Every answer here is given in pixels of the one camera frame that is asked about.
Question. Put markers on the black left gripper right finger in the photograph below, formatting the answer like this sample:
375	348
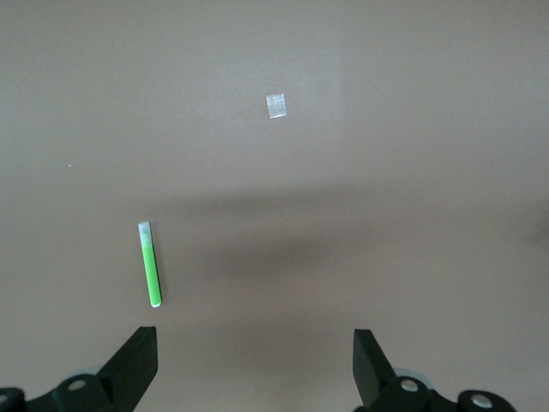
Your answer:
386	386

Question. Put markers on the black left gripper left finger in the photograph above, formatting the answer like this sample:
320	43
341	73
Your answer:
116	377

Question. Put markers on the green highlighter pen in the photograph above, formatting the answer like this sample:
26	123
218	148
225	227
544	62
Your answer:
150	270

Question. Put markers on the clear tape piece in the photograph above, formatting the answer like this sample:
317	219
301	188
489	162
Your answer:
276	106

